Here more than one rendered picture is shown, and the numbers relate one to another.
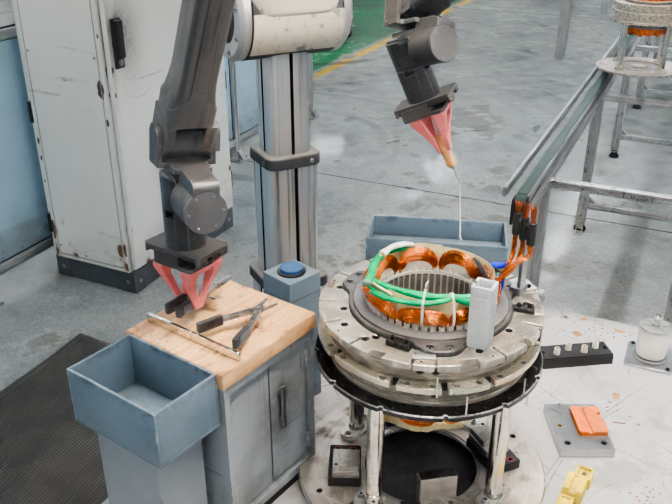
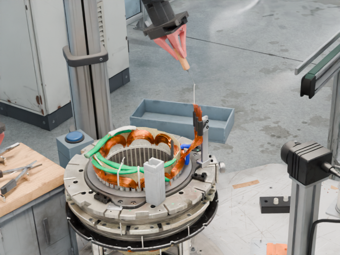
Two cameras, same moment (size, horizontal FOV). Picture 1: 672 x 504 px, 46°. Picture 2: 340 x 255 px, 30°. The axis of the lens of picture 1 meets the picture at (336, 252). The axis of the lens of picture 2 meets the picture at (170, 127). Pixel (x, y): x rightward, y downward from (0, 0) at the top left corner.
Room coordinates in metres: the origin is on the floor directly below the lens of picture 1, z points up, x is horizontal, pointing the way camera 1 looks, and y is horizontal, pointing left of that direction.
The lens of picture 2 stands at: (-0.11, -0.39, 1.83)
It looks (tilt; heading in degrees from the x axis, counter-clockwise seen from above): 30 degrees down; 10
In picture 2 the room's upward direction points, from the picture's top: 2 degrees counter-clockwise
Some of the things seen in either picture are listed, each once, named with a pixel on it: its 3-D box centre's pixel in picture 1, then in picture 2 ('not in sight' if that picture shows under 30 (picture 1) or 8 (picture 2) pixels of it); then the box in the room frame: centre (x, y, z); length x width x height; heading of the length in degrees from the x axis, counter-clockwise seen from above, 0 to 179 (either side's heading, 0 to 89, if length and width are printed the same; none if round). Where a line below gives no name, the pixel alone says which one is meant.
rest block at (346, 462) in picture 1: (346, 460); not in sight; (0.96, -0.02, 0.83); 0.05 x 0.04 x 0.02; 178
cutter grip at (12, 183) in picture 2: (241, 336); (8, 186); (0.91, 0.13, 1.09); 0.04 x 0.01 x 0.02; 159
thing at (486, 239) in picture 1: (433, 298); (183, 159); (1.30, -0.18, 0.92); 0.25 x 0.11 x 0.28; 81
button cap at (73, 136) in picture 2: (291, 267); (74, 136); (1.20, 0.08, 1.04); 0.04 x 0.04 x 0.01
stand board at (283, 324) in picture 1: (223, 328); (7, 178); (0.98, 0.16, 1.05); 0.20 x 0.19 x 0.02; 144
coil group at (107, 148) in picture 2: (385, 269); (115, 144); (1.03, -0.07, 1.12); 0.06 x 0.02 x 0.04; 150
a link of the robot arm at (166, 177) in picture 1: (183, 190); not in sight; (0.99, 0.20, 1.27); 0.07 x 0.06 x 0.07; 28
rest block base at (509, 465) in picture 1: (492, 452); not in sight; (1.00, -0.25, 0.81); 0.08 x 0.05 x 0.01; 24
